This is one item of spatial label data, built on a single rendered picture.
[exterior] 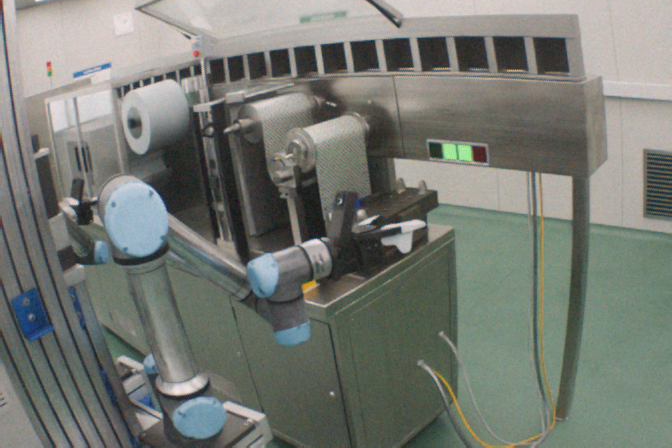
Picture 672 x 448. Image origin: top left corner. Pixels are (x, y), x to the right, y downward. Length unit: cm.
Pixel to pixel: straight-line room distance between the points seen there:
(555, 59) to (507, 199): 301
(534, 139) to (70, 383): 150
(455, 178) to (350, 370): 328
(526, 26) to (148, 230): 127
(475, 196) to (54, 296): 410
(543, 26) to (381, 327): 109
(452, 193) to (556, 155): 326
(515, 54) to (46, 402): 170
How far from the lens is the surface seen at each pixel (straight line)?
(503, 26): 186
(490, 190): 484
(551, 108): 182
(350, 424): 203
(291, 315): 118
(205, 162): 228
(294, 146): 201
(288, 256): 116
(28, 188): 121
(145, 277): 104
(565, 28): 177
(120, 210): 98
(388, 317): 197
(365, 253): 122
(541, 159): 188
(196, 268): 122
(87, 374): 136
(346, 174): 210
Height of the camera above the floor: 166
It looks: 16 degrees down
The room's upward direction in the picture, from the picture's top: 8 degrees counter-clockwise
